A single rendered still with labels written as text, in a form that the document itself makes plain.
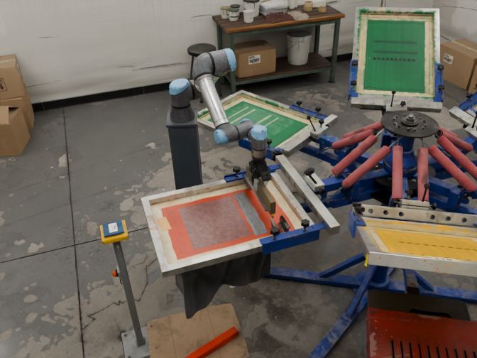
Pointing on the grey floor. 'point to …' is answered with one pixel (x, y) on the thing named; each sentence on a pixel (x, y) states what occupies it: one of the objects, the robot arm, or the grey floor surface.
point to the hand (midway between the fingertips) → (260, 189)
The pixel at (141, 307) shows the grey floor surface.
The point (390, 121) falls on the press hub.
